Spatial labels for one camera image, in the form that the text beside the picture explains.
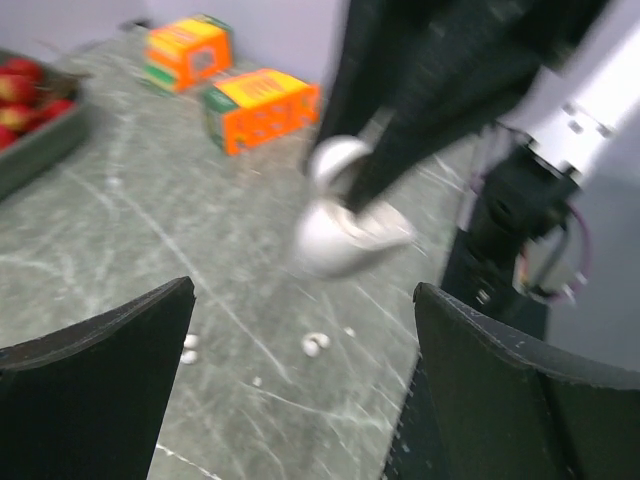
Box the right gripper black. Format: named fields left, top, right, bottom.
left=319, top=1, right=608, bottom=213

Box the orange flat box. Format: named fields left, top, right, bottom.
left=201, top=68, right=321, bottom=156

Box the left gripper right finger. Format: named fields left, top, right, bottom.
left=382, top=283, right=639, bottom=479

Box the grey fruit tray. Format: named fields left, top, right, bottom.
left=1, top=48, right=90, bottom=199

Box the red lychee bunch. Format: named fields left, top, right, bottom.
left=1, top=56, right=79, bottom=151

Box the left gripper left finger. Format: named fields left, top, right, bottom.
left=1, top=277, right=195, bottom=479

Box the orange green box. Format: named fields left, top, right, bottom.
left=143, top=13, right=234, bottom=93

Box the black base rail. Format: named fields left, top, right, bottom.
left=440, top=228, right=549, bottom=340

